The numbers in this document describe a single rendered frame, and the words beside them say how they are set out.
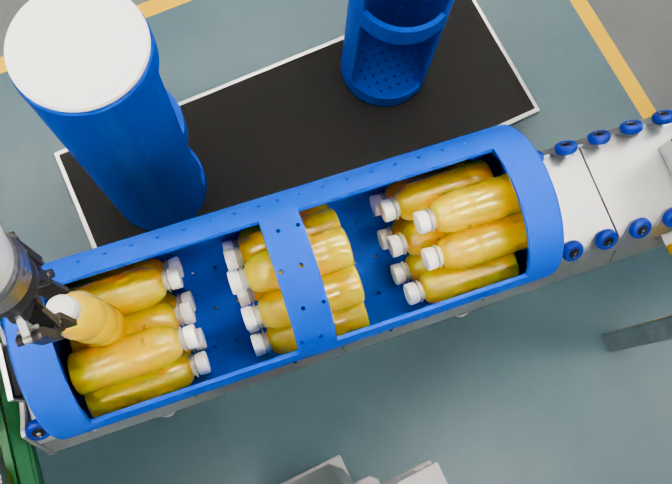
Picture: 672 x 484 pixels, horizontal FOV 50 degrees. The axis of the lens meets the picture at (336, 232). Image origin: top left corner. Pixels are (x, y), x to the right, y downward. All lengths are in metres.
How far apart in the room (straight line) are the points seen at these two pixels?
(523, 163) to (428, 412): 1.29
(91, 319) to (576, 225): 0.96
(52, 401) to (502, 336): 1.60
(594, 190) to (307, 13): 1.46
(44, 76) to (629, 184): 1.19
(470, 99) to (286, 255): 1.46
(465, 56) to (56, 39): 1.44
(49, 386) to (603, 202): 1.10
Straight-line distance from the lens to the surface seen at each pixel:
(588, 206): 1.56
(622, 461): 2.52
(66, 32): 1.53
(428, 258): 1.22
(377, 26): 1.98
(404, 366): 2.33
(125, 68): 1.46
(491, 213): 1.22
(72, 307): 1.02
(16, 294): 0.78
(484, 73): 2.50
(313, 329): 1.13
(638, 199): 1.61
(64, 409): 1.17
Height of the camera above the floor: 2.30
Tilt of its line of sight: 75 degrees down
